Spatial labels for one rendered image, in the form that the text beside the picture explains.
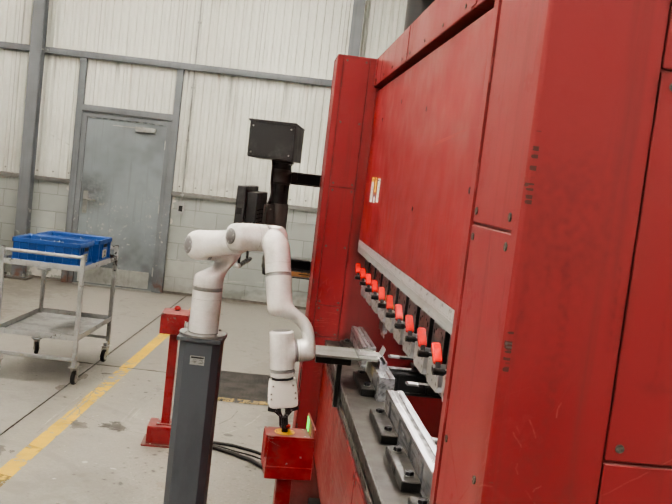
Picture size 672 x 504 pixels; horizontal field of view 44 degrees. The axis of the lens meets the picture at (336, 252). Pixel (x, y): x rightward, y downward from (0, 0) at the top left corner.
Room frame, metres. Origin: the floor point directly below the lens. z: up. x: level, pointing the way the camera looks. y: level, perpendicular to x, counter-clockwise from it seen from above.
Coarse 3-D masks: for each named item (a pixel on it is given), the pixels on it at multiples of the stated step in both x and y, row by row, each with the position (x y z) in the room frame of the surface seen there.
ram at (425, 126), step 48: (480, 48) 2.12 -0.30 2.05; (384, 96) 3.86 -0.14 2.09; (432, 96) 2.68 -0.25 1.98; (480, 96) 2.05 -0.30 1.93; (384, 144) 3.66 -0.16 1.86; (432, 144) 2.58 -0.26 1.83; (384, 192) 3.48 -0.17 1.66; (432, 192) 2.49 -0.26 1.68; (384, 240) 3.32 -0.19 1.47; (432, 240) 2.40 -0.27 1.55; (432, 288) 2.32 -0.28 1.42
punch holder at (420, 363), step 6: (420, 312) 2.43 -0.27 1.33; (420, 318) 2.42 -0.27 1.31; (426, 318) 2.34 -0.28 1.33; (432, 318) 2.29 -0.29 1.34; (420, 324) 2.41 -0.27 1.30; (426, 324) 2.33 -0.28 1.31; (432, 324) 2.29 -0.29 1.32; (426, 330) 2.32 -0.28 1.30; (432, 330) 2.29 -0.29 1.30; (426, 336) 2.31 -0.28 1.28; (414, 348) 2.44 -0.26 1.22; (426, 348) 2.29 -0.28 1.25; (414, 354) 2.43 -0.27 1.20; (414, 360) 2.42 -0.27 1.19; (420, 360) 2.33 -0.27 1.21; (426, 360) 2.29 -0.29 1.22; (420, 366) 2.32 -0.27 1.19; (426, 366) 2.29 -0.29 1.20; (420, 372) 2.31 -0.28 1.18
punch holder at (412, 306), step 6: (408, 306) 2.63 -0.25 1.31; (414, 306) 2.53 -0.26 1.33; (408, 312) 2.62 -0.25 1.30; (414, 312) 2.52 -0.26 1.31; (414, 318) 2.51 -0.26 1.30; (414, 324) 2.50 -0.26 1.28; (414, 330) 2.49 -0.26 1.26; (408, 342) 2.54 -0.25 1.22; (414, 342) 2.49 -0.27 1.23; (408, 348) 2.53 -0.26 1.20; (408, 354) 2.52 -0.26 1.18
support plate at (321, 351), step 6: (318, 348) 3.34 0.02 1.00; (324, 348) 3.35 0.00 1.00; (330, 348) 3.36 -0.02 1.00; (336, 348) 3.38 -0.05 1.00; (342, 348) 3.39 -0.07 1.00; (348, 348) 3.41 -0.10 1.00; (318, 354) 3.23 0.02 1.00; (324, 354) 3.24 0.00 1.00; (330, 354) 3.25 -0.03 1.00; (336, 354) 3.26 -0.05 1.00; (342, 354) 3.27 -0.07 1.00; (348, 354) 3.29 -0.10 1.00; (354, 354) 3.30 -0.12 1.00; (360, 360) 3.24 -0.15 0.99; (366, 360) 3.24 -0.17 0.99; (372, 360) 3.25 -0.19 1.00
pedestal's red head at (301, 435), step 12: (312, 420) 2.87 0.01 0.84; (264, 432) 2.89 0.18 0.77; (300, 432) 2.91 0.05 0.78; (264, 444) 2.84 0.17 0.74; (276, 444) 2.74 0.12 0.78; (288, 444) 2.75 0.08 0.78; (300, 444) 2.75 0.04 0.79; (312, 444) 2.76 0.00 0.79; (264, 456) 2.83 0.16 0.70; (276, 456) 2.74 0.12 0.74; (288, 456) 2.75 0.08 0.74; (300, 456) 2.75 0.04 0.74; (312, 456) 2.76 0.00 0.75; (264, 468) 2.75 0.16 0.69; (276, 468) 2.74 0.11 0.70; (288, 468) 2.75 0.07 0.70; (300, 468) 2.75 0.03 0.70
